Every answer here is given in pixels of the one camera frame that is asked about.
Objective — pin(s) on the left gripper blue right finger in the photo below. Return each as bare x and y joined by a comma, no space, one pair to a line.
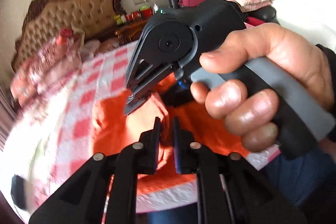
185,157

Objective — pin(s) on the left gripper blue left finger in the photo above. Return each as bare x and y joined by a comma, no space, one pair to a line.
148,159

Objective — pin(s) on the orange fleece pants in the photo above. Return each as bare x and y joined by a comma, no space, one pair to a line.
112,131

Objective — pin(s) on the black sleeve right forearm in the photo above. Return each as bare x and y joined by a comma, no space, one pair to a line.
331,58

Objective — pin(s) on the person right hand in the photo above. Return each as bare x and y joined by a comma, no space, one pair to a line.
251,117

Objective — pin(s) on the wooden nightstand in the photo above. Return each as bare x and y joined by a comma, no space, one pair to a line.
130,32

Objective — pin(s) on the red tin on nightstand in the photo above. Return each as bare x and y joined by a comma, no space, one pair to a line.
133,16

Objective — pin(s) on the maroon cushion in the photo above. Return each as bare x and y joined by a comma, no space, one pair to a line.
190,3

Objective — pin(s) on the tufted beige headboard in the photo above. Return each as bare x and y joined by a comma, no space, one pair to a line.
45,18

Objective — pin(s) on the red white checkered bedsheet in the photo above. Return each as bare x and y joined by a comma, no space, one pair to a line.
50,140

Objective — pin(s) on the pink floral folded quilt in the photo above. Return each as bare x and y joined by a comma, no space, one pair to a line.
32,71

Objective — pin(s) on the blue jeans leg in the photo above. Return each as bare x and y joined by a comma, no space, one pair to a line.
295,179

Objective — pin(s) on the black remote on bed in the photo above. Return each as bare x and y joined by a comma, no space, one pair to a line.
18,192

